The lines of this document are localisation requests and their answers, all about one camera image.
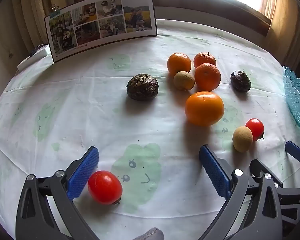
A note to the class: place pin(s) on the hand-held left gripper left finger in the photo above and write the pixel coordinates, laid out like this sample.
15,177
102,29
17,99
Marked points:
83,172

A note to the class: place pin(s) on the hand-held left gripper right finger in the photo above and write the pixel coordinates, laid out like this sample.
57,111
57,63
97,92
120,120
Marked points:
215,172

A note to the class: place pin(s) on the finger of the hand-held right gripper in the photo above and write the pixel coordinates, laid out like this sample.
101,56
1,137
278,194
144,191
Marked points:
258,167
297,152

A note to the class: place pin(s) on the large red tomato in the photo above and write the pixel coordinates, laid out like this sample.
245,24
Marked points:
105,187

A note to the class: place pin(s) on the small red tomato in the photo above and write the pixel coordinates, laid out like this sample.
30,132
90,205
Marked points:
255,128

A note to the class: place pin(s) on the blue plastic basket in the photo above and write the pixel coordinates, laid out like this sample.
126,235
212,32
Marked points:
298,100

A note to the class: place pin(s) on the small dark passion fruit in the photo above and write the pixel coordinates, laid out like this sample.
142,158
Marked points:
240,81

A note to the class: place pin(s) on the round orange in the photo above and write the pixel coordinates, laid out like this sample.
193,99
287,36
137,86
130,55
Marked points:
207,77
179,63

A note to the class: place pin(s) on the orange with stem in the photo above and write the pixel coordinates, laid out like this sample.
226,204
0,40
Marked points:
204,59

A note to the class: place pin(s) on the large orange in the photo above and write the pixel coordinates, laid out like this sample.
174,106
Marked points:
204,108

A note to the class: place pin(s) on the white green printed tablecloth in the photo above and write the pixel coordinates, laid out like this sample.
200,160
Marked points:
65,105

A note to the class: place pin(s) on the large dark passion fruit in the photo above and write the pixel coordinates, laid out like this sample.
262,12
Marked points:
142,86

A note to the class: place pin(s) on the white power strip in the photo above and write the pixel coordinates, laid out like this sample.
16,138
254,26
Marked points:
32,58

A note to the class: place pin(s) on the beige curtain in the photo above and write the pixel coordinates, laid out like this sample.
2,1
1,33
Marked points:
287,25
27,5

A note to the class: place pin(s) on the dark plug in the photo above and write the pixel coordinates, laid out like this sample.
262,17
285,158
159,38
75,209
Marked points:
35,51

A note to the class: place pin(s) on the photo collage board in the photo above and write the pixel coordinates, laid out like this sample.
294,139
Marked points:
100,25

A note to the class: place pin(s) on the teal binder clip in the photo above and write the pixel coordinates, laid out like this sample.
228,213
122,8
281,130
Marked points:
55,11

